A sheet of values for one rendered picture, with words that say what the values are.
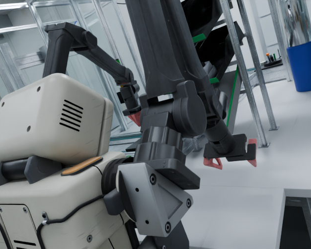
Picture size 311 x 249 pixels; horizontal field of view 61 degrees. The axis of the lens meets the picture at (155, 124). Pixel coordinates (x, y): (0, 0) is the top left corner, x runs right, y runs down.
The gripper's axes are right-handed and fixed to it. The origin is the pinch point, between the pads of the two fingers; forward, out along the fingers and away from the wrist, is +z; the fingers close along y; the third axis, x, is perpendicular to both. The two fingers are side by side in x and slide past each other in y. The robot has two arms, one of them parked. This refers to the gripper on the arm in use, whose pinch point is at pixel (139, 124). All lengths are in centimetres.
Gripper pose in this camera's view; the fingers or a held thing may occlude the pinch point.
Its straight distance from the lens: 131.3
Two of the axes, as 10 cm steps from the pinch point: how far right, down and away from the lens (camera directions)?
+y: -7.5, 1.2, 6.5
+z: 3.4, 9.1, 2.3
